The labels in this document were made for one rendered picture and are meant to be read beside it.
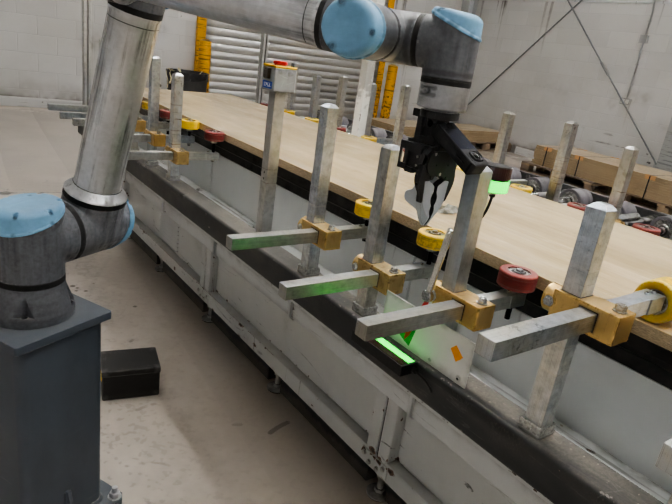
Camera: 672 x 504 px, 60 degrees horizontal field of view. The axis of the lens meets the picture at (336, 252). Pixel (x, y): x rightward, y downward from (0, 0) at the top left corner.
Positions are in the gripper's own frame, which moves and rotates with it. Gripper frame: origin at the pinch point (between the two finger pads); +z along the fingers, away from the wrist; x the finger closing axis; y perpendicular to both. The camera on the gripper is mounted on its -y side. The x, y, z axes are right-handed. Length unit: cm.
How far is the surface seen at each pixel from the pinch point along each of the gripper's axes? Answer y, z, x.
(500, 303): -8.7, 16.1, -16.7
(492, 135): 560, 75, -715
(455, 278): -4.6, 10.9, -6.1
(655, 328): -34.4, 10.9, -26.6
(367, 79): 152, -15, -104
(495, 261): 1.9, 12.0, -26.5
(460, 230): -3.3, 1.4, -6.1
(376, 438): 29, 80, -28
